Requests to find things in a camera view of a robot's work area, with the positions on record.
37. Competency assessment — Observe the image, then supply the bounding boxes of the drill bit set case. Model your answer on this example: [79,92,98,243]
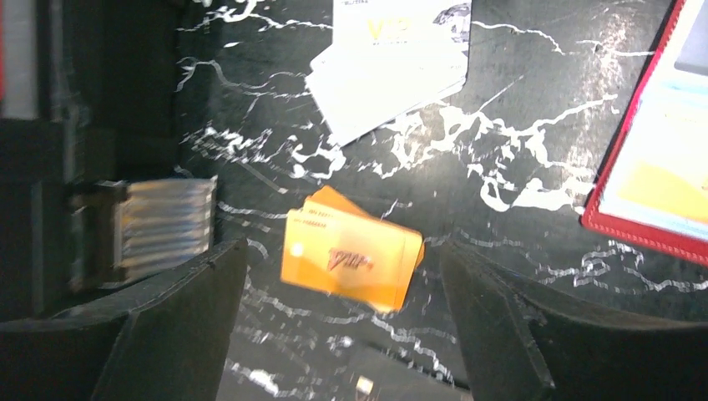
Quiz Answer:
[68,176,217,292]

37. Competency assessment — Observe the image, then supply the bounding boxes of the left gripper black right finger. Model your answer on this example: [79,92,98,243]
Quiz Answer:
[440,243,707,400]

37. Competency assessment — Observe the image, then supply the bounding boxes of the silver credit card stack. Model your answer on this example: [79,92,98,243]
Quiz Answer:
[306,1,473,146]

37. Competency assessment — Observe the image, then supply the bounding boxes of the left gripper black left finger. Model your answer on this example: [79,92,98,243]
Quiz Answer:
[1,238,248,400]

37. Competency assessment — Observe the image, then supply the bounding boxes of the red leather card holder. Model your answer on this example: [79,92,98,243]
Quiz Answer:
[581,1,707,265]

